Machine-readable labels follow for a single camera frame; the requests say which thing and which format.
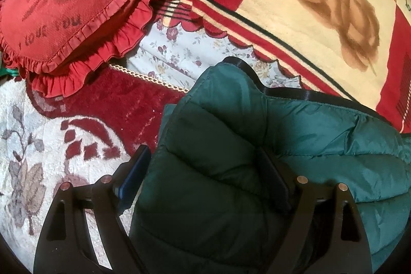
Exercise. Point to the green quilted puffer jacket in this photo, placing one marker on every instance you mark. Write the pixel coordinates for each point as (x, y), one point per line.
(217, 196)

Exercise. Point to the floral white red bedspread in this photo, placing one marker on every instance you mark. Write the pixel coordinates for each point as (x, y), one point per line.
(77, 139)

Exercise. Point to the red cream rose blanket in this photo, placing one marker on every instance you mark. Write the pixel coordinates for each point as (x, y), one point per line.
(355, 49)

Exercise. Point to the red heart ruffled pillow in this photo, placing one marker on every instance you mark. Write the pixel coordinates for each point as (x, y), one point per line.
(57, 44)

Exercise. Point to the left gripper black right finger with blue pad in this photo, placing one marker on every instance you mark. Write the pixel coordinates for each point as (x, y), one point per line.
(320, 228)

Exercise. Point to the small floral white sheet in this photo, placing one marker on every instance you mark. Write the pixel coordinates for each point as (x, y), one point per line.
(175, 56)

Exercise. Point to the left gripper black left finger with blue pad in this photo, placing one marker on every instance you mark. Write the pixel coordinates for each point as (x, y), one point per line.
(65, 244)

